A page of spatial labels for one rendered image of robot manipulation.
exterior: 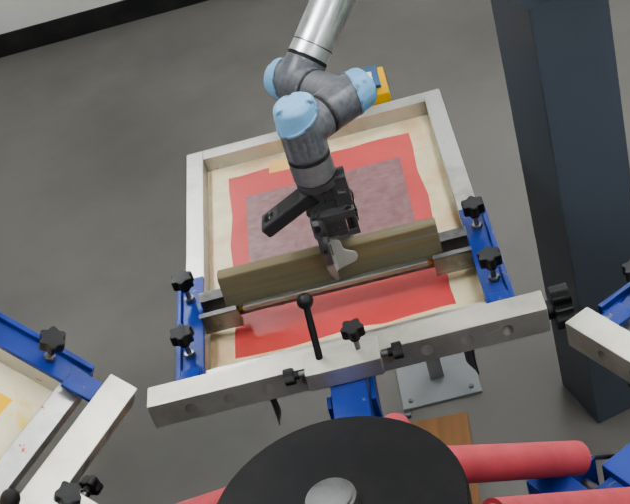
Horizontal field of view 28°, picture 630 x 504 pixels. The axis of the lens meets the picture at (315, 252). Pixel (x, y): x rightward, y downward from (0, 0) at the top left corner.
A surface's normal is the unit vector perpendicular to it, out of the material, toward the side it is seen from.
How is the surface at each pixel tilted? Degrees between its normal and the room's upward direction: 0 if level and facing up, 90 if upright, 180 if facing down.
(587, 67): 90
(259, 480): 0
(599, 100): 90
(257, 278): 88
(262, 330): 0
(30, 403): 32
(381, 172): 0
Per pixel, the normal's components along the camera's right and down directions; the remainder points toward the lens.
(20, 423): 0.25, -0.61
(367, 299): -0.25, -0.77
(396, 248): 0.07, 0.55
